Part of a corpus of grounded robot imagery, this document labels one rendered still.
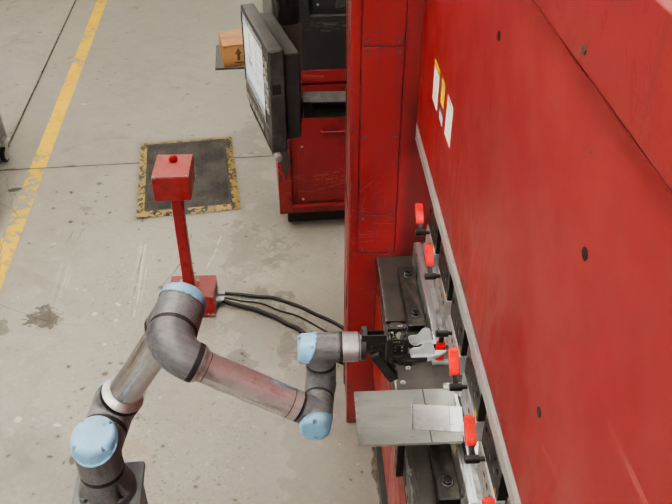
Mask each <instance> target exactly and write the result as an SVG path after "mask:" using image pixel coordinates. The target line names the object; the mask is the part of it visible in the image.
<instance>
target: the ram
mask: <svg viewBox="0 0 672 504"><path fill-rule="evenodd" d="M435 58H436V61H437V64H438V67H439V69H440V79H439V91H438V103H437V111H436V108H435V105H434V102H433V99H432V94H433V81H434V69H435ZM442 77H443V80H444V83H445V85H446V86H445V97H444V108H442V105H441V102H440V99H441V88H442ZM448 94H449V96H450V99H451V102H452V105H453V107H454V109H453V119H452V130H451V140H450V150H449V147H448V144H447V141H446V138H445V135H444V129H445V118H446V107H447V97H448ZM440 108H441V111H442V114H443V119H442V126H441V123H440V120H439V111H440ZM417 126H418V130H419V134H420V137H421V141H422V145H423V148H424V152H425V156H426V159H427V163H428V166H429V170H430V174H431V177H432V181H433V185H434V188H435V192H436V196H437V199H438V203H439V207H440V210H441V214H442V218H443V221H444V225H445V229H446V232H447V236H448V240H449V243H450V247H451V251H452V254H453V258H454V262H455V265H456V269H457V272H458V276H459V280H460V283H461V287H462V291H463V294H464V298H465V302H466V305H467V309H468V313H469V316H470V320H471V324H472V327H473V331H474V335H475V338H476V342H477V346H478V349H479V353H480V357H481V360H482V364H483V368H484V371H485V375H486V378H487V382H488V386H489V389H490V393H491V397H492V400H493V404H494V408H495V411H496V415H497V419H498V422H499V426H500V430H501V433H502V437H503V441H504V444H505V448H506V452H507V455H508V459H509V463H510V466H511V470H512V474H513V477H514V481H515V484H516V488H517V492H518V495H519V499H520V503H521V504H672V190H671V189H670V187H669V186H668V185H667V183H666V182H665V181H664V179H663V178H662V176H661V175H660V174H659V172H658V171H657V170H656V168H655V167H654V165H653V164H652V163H651V161H650V160H649V159H648V157H647V156H646V154H645V153H644V152H643V150H642V149H641V148H640V146H639V145H638V143H637V142H636V141H635V139H634V138H633V137H632V135H631V134H630V132H629V131H628V130H627V128H626V127H625V125H624V124H623V123H622V121H621V120H620V119H619V117H618V116H617V114H616V113H615V112H614V110H613V109H612V108H611V106H610V105H609V103H608V102H607V101H606V99H605V98H604V97H603V95H602V94H601V92H600V91H599V90H598V88H597V87H596V86H595V84H594V83H593V81H592V80H591V79H590V77H589V76H588V75H587V73H586V72H585V70H584V69H583V68H582V66H581V65H580V64H579V62H578V61H577V59H576V58H575V57H574V55H573V54H572V53H571V51H570V50H569V48H568V47H567V46H566V44H565V43H564V42H563V40H562V39H561V37H560V36H559V35H558V33H557V32H556V30H555V29H554V28H553V26H552V25H551V24H550V22H549V21H548V19H547V18H546V17H545V15H544V14H543V13H542V11H541V10H540V8H539V7H538V6H537V4H536V3H535V2H534V0H425V6H424V21H423V35H422V50H421V65H420V79H419V94H418V109H417ZM415 140H416V143H417V147H418V151H419V155H420V159H421V162H422V166H423V170H424V174H425V178H426V182H427V185H428V189H429V193H430V197H431V201H432V205H433V208H434V212H435V216H436V220H437V224H438V227H439V231H440V235H441V239H442V243H443V247H444V250H445V254H446V258H447V262H448V266H449V269H450V273H451V277H452V281H453V285H454V289H455V292H456V296H457V300H458V304H459V308H460V312H461V315H462V319H463V323H464V327H465V331H466V334H467V338H468V342H469V346H470V350H471V354H472V357H473V361H474V365H475V369H476V373H477V377H478V380H479V384H480V388H481V392H482V396H483V399H484V403H485V407H486V411H487V415H488V419H489V422H490V426H491V430H492V434H493V438H494V441H495V445H496V449H497V453H498V457H499V461H500V464H501V468H502V472H503V476H504V480H505V484H506V487H507V491H508V495H509V499H510V503H511V504H515V501H514V497H513V494H512V490H511V486H510V483H509V479H508V475H507V471H506V468H505V464H504V460H503V456H502V453H501V449H500V445H499V441H498V438H497V434H496V430H495V426H494V423H493V419H492V415H491V411H490V408H489V404H488V400H487V396H486V393H485V389H484V385H483V381H482V378H481V374H480V370H479V366H478V363H477V359H476V355H475V351H474V348H473V344H472V340H471V336H470V333H469V329H468V325H467V321H466V318H465V314H464V310H463V306H462V303H461V299H460V295H459V291H458V288H457V284H456V280H455V276H454V273H453V269H452V265H451V261H450V258H449V254H448V250H447V246H446V243H445V239H444V235H443V231H442V228H441V224H440V220H439V216H438V213H437V209H436V205H435V201H434V198H433V194H432V190H431V186H430V183H429V179H428V175H427V172H426V168H425V164H424V160H423V157H422V153H421V149H420V145H419V142H418V138H417V134H416V137H415Z"/></svg>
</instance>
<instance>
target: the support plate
mask: <svg viewBox="0 0 672 504"><path fill-rule="evenodd" d="M423 391H424V396H425V402H426V404H429V405H440V406H456V405H455V401H454V396H453V392H452V391H449V389H448V388H446V389H423ZM412 399H413V404H420V405H424V399H423V393H422V389H415V390H385V391H355V392H354V402H355V414H356V426H357V437H358V447H379V446H407V445H435V444H463V437H462V433H461V432H449V431H431V435H432V440H433V442H431V438H430V432H429V430H412Z"/></svg>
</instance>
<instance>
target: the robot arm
mask: <svg viewBox="0 0 672 504"><path fill-rule="evenodd" d="M205 312H206V298H205V297H204V294H203V293H202V292H201V291H200V290H199V289H198V288H197V287H195V286H193V285H191V284H188V283H184V282H177V283H176V282H172V283H169V284H167V285H166V286H164V287H163V289H162V291H161V292H160V293H159V298H158V300H157V302H156V304H155V306H154V308H153V309H152V311H151V312H150V314H149V315H148V317H147V318H146V320H145V322H144V332H145V333H144V334H143V336H142V337H141V339H140V340H139V342H138V343H137V345H136V346H135V348H134V349H133V351H132V352H131V354H130V355H129V357H128V359H127V360H126V362H125V363H124V365H123V366H122V368H121V369H120V371H119V372H118V374H117V375H116V377H112V378H110V379H107V380H105V381H104V382H103V383H102V384H101V385H100V386H99V387H98V389H97V390H96V392H95V394H94V397H93V401H92V404H91V406H90V408H89V411H88V413H87V416H86V418H85V419H84V420H83V422H82V423H81V422H80V423H78V424H77V426H76V427H75V428H74V430H73V431H72V434H71V437H70V449H71V454H72V456H73V458H74V460H75V464H76V467H77V470H78V473H79V476H80V480H79V485H78V498H79V501H80V503H81V504H128V503H129V502H130V501H131V500H132V498H133V497H134V495H135V492H136V488H137V484H136V479H135V475H134V473H133V471H132V470H131V469H130V468H129V467H128V466H127V465H126V464H125V463H124V459H123V455H122V448H123V445H124V442H125V439H126V436H127V433H128V430H129V427H130V425H131V422H132V420H133V418H134V416H135V415H136V414H137V412H138V411H139V409H140V408H141V407H142V405H143V402H144V395H143V394H144V392H145V391H146V390H147V388H148V387H149V385H150V384H151V382H152V381H153V380H154V378H155V377H156V375H157V374H158V373H159V371H160V370H161V368H163V369H164V370H166V371H167V372H168V373H170V374H171V375H173V376H175V377H176V378H178V379H180V380H183V381H185V382H188V383H192V382H195V381H197V382H199V383H202V384H204V385H207V386H209V387H212V388H214V389H216V390H219V391H221V392H224V393H226V394H228V395H231V396H233V397H236V398H238V399H240V400H243V401H245V402H248V403H250V404H253V405H255V406H257V407H260V408H262V409H265V410H267V411H269V412H272V413H274V414H277V415H279V416H281V417H284V418H286V419H289V420H291V421H294V422H296V423H298V424H299V427H300V432H301V434H303V435H304V437H305V438H307V439H310V440H321V439H324V438H325V437H327V436H328V435H329V433H330V431H331V424H332V421H333V403H334V394H335V390H336V385H337V381H336V362H358V361H359V359H360V361H366V354H370V358H371V359H372V360H373V362H374V363H375V364H376V365H377V367H378V368H379V369H380V371H381V372H382V373H383V375H384V376H385V378H386V379H387V380H388V381H389V382H392V381H394V380H397V379H398V370H397V367H396V366H395V364H398V365H404V366H415V365H419V364H423V363H426V362H427V361H431V360H433V359H436V358H438V357H440V356H441V355H443V354H445V353H446V350H435V348H436V341H437V340H434V339H432V335H431V331H430V329H429V328H422V329H421V331H420V332H419V334H417V335H410V336H407V324H405V320H394V321H385V322H384V330H367V326H361V332H359V334H358V332H357V331H350V332H312V333H301V334H299V335H298V338H297V348H298V362H299V363H305V364H306V382H305V390H304V391H302V390H299V389H297V388H295V387H293V386H290V385H288V384H286V383H283V382H281V381H279V380H276V379H274V378H272V377H269V376H267V375H265V374H262V373H260V372H258V371H255V370H253V369H251V368H248V367H246V366H244V365H242V364H239V363H237V362H235V361H232V360H230V359H228V358H225V357H223V356H221V355H218V354H216V353H214V352H211V351H210V350H209V348H208V346H207V345H206V344H204V343H202V342H200V341H198V340H197V336H198V332H199V329H200V325H201V322H202V319H203V315H204V314H205ZM390 322H401V324H390ZM408 348H411V349H410V350H409V352H410V354H409V353H408V352H407V351H408Z"/></svg>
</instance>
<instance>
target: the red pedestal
mask: <svg viewBox="0 0 672 504"><path fill-rule="evenodd" d="M195 177H196V175H195V167H194V159H193V154H172V155H157V158H156V162H155V165H154V169H153V172H152V176H151V182H152V188H153V194H154V200H155V201H171V205H172V212H173V218H174V225H175V232H176V239H177V245H178V252H179V259H180V266H181V272H182V276H172V277H171V282H170V283H172V282H176V283H177V282H184V283H188V284H191V285H193V286H195V287H197V288H198V289H199V290H200V291H201V292H202V293H203V294H204V297H205V298H206V312H205V314H204V315H203V318H208V317H216V311H217V304H216V296H217V288H218V286H217V277H216V275H194V272H193V265H192V258H191V250H190V243H189V236H188V228H187V221H186V214H185V206H184V200H191V199H192V193H193V188H194V183H195Z"/></svg>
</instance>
